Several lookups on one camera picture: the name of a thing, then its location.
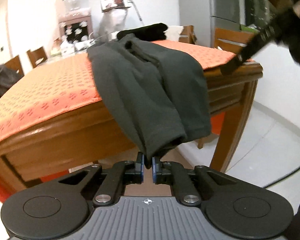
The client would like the middle wooden chair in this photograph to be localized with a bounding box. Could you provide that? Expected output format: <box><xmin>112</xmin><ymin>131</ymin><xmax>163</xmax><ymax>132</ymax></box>
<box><xmin>5</xmin><ymin>55</ymin><xmax>24</xmax><ymax>77</ymax></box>

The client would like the orange patterned table mat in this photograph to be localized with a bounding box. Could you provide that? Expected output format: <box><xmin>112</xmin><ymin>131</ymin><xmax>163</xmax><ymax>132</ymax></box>
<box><xmin>0</xmin><ymin>41</ymin><xmax>234</xmax><ymax>142</ymax></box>

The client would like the tablet on stand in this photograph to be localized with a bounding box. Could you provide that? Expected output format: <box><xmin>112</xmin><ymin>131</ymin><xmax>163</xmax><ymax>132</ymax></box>
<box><xmin>100</xmin><ymin>0</ymin><xmax>130</xmax><ymax>12</ymax></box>

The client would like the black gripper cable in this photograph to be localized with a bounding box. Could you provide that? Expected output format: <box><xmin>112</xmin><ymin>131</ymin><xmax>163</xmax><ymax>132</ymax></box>
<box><xmin>262</xmin><ymin>157</ymin><xmax>300</xmax><ymax>189</ymax></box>

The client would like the black long-sleeve shirt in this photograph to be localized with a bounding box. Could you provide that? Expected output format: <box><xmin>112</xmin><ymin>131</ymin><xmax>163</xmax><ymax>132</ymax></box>
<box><xmin>88</xmin><ymin>34</ymin><xmax>211</xmax><ymax>159</ymax></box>

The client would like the far wooden chair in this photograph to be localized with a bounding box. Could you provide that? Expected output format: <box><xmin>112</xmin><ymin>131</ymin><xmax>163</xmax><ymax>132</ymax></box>
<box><xmin>26</xmin><ymin>47</ymin><xmax>47</xmax><ymax>68</ymax></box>

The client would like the right hand black glove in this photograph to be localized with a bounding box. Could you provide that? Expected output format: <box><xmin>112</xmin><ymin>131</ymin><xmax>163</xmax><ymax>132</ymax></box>
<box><xmin>280</xmin><ymin>0</ymin><xmax>300</xmax><ymax>66</ymax></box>

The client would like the grey refrigerator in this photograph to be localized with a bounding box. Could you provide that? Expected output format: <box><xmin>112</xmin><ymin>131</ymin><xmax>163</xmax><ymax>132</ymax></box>
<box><xmin>210</xmin><ymin>0</ymin><xmax>241</xmax><ymax>46</ymax></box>

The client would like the white plastic bag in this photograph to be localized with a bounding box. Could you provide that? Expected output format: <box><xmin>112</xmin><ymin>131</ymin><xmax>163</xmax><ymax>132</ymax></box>
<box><xmin>98</xmin><ymin>9</ymin><xmax>128</xmax><ymax>42</ymax></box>

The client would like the cardboard box with paper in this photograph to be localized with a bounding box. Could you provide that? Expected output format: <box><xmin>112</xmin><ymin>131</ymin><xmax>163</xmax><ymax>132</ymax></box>
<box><xmin>165</xmin><ymin>25</ymin><xmax>197</xmax><ymax>44</ymax></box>

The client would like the folded black garment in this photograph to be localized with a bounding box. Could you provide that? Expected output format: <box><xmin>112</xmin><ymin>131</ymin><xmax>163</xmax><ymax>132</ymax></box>
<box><xmin>117</xmin><ymin>23</ymin><xmax>168</xmax><ymax>42</ymax></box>

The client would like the right side wooden chair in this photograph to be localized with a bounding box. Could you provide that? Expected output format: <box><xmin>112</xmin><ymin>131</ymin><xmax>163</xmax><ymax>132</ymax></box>
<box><xmin>214</xmin><ymin>28</ymin><xmax>255</xmax><ymax>54</ymax></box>

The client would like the wooden chair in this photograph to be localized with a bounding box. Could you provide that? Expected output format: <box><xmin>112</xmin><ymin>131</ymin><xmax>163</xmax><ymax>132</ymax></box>
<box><xmin>214</xmin><ymin>28</ymin><xmax>255</xmax><ymax>54</ymax></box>
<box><xmin>5</xmin><ymin>55</ymin><xmax>24</xmax><ymax>77</ymax></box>
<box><xmin>26</xmin><ymin>47</ymin><xmax>47</xmax><ymax>68</ymax></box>

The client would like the brown water dispenser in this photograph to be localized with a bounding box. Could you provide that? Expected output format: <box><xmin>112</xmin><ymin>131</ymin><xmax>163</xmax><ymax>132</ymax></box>
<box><xmin>58</xmin><ymin>14</ymin><xmax>93</xmax><ymax>43</ymax></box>

